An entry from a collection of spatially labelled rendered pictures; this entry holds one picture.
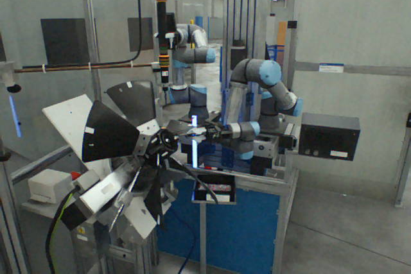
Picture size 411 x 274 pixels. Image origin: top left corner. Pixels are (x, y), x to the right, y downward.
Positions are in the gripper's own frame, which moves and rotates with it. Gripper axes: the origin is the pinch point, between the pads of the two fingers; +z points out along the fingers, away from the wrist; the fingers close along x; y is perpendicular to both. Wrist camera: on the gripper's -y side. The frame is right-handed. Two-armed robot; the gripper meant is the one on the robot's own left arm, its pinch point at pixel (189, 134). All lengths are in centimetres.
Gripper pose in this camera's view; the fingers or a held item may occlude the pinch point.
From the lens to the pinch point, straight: 144.1
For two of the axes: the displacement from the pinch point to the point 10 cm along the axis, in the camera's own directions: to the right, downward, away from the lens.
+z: -9.6, 1.0, -2.7
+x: -0.2, 9.1, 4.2
